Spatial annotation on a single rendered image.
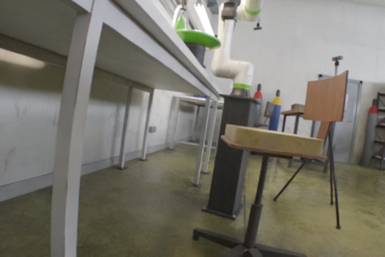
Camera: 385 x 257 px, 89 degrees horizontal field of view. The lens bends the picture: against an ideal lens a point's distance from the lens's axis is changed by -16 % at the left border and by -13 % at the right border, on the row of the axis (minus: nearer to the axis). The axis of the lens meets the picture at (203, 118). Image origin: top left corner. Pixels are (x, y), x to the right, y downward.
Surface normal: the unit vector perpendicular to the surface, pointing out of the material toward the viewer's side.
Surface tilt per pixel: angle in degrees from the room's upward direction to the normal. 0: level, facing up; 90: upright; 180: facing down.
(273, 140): 90
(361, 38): 90
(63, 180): 90
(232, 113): 90
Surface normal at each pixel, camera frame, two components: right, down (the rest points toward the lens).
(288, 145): 0.04, 0.02
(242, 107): -0.36, -0.04
